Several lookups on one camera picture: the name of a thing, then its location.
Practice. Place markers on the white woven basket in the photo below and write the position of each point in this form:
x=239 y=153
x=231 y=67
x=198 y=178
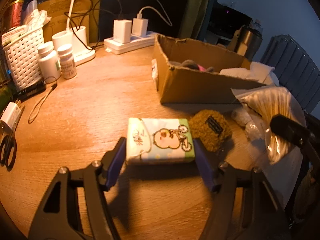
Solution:
x=23 y=57

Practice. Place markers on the white desk lamp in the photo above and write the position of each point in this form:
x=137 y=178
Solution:
x=85 y=56

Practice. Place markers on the steel travel tumbler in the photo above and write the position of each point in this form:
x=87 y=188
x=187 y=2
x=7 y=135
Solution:
x=246 y=40

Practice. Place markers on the white plug adapter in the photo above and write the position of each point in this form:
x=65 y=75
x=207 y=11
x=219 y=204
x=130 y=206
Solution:
x=11 y=113

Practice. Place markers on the red can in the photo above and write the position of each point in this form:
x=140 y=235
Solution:
x=13 y=13

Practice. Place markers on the clear water bottle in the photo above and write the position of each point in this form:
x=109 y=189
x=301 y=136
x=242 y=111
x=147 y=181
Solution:
x=257 y=25

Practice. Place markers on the black scissors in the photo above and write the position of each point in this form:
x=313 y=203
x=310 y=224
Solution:
x=8 y=152

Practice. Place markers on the white tissue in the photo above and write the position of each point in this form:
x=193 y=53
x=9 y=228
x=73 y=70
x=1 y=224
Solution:
x=265 y=71

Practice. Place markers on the cardboard box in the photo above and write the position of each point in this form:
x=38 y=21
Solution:
x=200 y=87

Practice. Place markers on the small white pill bottle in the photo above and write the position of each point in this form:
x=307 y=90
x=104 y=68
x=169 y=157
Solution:
x=67 y=62

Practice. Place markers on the brown plush pouch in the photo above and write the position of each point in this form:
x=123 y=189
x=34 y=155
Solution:
x=202 y=130

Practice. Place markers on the small white charger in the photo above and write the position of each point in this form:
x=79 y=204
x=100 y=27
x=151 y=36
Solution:
x=140 y=27

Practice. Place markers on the yellow curtain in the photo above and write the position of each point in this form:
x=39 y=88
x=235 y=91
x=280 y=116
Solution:
x=197 y=7

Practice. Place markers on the small clear plastic bag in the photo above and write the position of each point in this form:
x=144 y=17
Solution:
x=246 y=122

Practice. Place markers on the large white charger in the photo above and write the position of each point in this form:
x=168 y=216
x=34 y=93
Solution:
x=122 y=31

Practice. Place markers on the grey sock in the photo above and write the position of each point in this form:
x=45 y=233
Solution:
x=191 y=65

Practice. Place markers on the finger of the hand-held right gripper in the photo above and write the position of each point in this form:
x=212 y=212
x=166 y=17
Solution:
x=290 y=127

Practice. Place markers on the black monitor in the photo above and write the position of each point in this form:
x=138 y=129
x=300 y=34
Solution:
x=230 y=21

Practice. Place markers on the cartoon print tissue pack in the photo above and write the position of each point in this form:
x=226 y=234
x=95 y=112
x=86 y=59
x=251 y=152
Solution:
x=160 y=140

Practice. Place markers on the black tube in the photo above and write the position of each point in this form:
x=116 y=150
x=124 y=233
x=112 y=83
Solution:
x=31 y=91

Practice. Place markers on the bag of cotton swabs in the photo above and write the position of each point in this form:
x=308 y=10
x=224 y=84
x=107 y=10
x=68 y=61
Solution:
x=272 y=102

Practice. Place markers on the brown paper bag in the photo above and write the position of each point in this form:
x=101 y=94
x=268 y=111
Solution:
x=55 y=15

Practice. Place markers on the white power strip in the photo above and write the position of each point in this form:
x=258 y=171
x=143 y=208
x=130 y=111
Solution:
x=140 y=43

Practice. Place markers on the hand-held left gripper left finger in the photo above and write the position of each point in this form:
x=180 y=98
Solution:
x=116 y=162

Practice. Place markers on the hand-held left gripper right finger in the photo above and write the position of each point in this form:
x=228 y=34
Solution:
x=203 y=165

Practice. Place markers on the large white pill bottle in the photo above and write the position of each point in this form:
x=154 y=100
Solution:
x=48 y=62

